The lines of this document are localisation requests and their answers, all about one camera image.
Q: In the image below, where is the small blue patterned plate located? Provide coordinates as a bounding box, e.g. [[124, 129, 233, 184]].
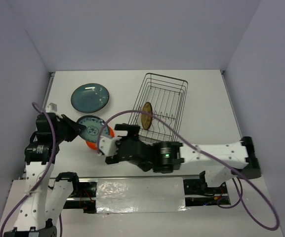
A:
[[77, 115, 105, 143]]

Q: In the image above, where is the yellow brown glazed plate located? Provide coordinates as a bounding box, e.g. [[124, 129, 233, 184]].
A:
[[141, 102, 153, 130]]

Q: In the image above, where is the orange plastic plate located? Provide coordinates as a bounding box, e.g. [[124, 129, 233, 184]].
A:
[[85, 125, 115, 151]]

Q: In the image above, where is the dark teal glazed plate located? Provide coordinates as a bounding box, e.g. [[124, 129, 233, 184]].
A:
[[70, 83, 110, 114]]

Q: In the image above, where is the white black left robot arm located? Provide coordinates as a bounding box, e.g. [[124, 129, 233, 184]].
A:
[[0, 113, 86, 237]]

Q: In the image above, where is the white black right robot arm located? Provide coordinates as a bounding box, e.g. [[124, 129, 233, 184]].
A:
[[99, 124, 261, 193]]

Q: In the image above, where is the silver foil covered block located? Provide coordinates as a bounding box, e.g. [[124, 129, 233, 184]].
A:
[[95, 177, 187, 214]]

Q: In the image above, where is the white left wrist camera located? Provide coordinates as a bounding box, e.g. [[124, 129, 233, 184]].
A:
[[45, 103, 57, 114]]

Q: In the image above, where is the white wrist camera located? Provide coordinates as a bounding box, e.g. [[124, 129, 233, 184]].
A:
[[45, 103, 57, 114], [98, 136, 120, 157]]

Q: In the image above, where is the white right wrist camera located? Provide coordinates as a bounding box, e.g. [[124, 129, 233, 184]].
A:
[[98, 136, 120, 157]]

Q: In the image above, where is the grey wire dish rack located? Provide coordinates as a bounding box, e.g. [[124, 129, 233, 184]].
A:
[[128, 73, 188, 144]]

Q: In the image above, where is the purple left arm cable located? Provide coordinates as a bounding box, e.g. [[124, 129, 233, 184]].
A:
[[0, 102, 64, 237]]

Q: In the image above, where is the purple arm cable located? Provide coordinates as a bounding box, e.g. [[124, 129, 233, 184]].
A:
[[0, 102, 64, 237], [97, 110, 280, 230]]

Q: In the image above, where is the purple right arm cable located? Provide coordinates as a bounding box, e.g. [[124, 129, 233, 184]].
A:
[[97, 110, 280, 230]]

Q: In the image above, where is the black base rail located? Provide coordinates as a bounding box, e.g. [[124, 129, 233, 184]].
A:
[[49, 175, 230, 214]]

